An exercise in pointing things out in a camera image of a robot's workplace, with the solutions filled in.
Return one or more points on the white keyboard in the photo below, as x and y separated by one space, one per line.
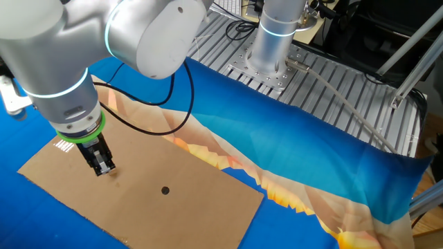
228 5

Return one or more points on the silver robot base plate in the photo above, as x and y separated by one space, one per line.
277 77

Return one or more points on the blue mountain print cloth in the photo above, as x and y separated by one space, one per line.
294 138

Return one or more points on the brown cardboard sheet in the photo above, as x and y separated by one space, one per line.
190 214

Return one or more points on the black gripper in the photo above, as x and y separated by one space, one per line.
93 145

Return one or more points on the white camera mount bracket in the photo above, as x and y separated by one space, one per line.
14 98

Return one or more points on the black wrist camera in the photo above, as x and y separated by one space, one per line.
4 69

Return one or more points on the beige desk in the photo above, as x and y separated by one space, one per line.
311 34

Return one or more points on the black office chair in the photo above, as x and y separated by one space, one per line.
373 34

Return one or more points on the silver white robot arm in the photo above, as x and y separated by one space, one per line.
52 52

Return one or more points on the aluminium frame strut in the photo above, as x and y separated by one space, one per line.
408 41
415 74
427 204

